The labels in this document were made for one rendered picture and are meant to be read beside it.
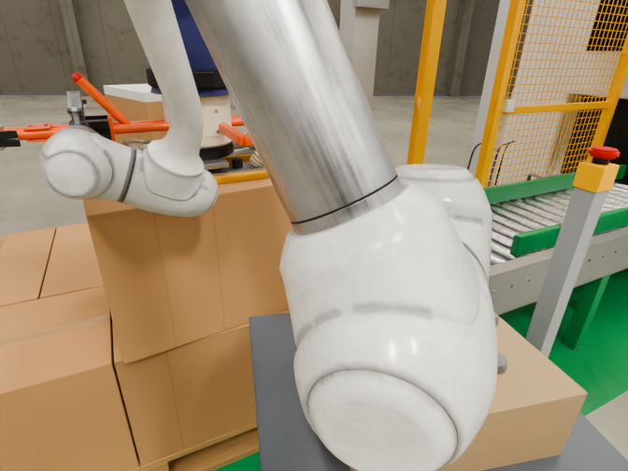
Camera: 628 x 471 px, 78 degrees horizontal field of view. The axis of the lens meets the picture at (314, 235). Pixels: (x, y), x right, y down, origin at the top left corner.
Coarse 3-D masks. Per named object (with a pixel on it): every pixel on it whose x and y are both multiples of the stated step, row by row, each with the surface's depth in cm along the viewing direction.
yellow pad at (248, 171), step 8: (232, 160) 102; (240, 160) 102; (224, 168) 102; (232, 168) 102; (240, 168) 103; (248, 168) 103; (256, 168) 103; (264, 168) 103; (216, 176) 98; (224, 176) 98; (232, 176) 99; (240, 176) 100; (248, 176) 101; (256, 176) 102; (264, 176) 103
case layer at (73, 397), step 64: (0, 256) 144; (64, 256) 145; (0, 320) 110; (64, 320) 111; (0, 384) 89; (64, 384) 93; (128, 384) 101; (192, 384) 110; (0, 448) 92; (64, 448) 100; (128, 448) 109
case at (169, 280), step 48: (240, 192) 94; (96, 240) 81; (144, 240) 86; (192, 240) 92; (240, 240) 99; (144, 288) 91; (192, 288) 97; (240, 288) 105; (144, 336) 95; (192, 336) 103
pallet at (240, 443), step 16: (240, 432) 126; (256, 432) 138; (192, 448) 119; (208, 448) 132; (224, 448) 132; (240, 448) 133; (256, 448) 133; (160, 464) 116; (176, 464) 127; (192, 464) 127; (208, 464) 127; (224, 464) 129
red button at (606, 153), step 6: (588, 150) 103; (594, 150) 101; (600, 150) 100; (606, 150) 100; (612, 150) 99; (594, 156) 102; (600, 156) 101; (606, 156) 99; (612, 156) 99; (618, 156) 100; (594, 162) 103; (600, 162) 102; (606, 162) 101
